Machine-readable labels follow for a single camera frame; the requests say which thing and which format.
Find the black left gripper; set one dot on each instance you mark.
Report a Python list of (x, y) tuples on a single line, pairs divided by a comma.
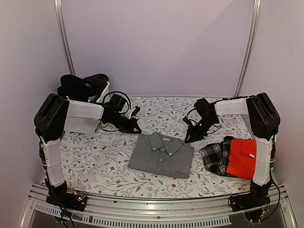
[(129, 128)]

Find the aluminium frame post right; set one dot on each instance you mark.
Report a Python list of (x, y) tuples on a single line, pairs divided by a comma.
[(249, 47)]

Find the black white plaid garment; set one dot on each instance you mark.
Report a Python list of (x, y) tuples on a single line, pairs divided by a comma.
[(216, 157)]

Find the grey button-up shirt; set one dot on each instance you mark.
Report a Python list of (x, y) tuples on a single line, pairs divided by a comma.
[(162, 155)]

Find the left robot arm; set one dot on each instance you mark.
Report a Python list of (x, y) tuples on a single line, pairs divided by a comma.
[(58, 114)]

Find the aluminium frame post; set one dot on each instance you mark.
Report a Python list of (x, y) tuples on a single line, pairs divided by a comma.
[(63, 35), (249, 47)]

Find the dark olive garment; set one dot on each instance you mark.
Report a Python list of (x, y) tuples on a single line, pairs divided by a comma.
[(98, 81)]

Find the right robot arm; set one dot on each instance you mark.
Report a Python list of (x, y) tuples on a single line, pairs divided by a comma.
[(264, 122)]

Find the red folded t-shirt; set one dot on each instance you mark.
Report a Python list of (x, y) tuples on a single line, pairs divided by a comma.
[(242, 158)]

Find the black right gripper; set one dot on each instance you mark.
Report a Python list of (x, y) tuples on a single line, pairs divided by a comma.
[(193, 133)]

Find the white plastic laundry basket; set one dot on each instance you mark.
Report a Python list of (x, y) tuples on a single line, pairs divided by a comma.
[(83, 117)]

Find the aluminium table front rail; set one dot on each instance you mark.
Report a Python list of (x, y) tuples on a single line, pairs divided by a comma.
[(103, 211)]

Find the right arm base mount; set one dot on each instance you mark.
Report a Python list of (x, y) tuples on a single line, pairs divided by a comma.
[(257, 204)]

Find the aluminium frame post left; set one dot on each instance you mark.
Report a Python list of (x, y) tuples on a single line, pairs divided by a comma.
[(63, 35)]

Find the black garment with logo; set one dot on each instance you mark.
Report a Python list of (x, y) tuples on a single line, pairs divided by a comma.
[(75, 88)]

